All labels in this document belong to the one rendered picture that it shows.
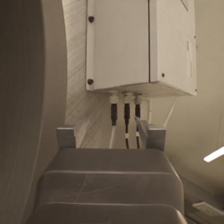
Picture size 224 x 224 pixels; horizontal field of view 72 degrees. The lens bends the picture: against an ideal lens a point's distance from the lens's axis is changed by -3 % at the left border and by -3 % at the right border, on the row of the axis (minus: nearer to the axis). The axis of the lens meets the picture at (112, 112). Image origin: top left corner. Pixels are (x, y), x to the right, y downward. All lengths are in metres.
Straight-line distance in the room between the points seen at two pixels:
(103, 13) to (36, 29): 0.13
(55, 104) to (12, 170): 0.10
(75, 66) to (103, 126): 0.12
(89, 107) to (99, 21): 0.14
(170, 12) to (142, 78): 0.11
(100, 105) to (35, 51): 0.14
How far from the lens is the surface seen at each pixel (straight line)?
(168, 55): 0.24
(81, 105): 0.26
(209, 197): 5.92
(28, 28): 0.23
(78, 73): 0.26
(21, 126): 0.22
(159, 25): 0.23
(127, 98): 0.28
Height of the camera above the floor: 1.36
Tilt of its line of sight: 34 degrees up
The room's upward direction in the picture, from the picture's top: 36 degrees clockwise
